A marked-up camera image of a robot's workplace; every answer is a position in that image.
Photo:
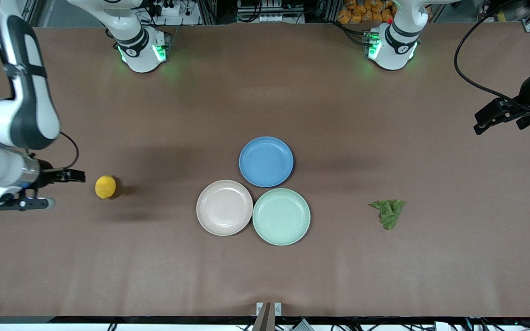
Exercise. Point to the green lettuce leaf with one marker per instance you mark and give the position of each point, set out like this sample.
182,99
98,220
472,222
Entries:
389,212

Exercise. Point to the bag of oranges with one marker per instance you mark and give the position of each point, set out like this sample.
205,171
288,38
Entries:
366,10

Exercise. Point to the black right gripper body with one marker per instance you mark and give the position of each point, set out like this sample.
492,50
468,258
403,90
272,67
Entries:
44,178

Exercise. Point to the white electronics rack unit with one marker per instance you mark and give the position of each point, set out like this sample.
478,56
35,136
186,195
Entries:
269,11

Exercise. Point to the blue round plate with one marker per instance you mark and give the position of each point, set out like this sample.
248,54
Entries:
266,161

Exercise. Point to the camera post with white brackets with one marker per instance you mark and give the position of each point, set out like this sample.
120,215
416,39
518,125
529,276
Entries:
268,315

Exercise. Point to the beige round plate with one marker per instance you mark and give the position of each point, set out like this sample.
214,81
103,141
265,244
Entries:
224,208

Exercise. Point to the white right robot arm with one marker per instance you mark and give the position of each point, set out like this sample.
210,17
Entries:
21,105

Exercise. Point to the yellow lemon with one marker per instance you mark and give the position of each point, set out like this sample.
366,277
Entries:
105,186

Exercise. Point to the white power strip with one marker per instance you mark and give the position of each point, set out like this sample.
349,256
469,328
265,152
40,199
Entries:
166,8

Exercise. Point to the pale green round plate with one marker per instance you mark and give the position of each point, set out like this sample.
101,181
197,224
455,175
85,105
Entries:
281,216

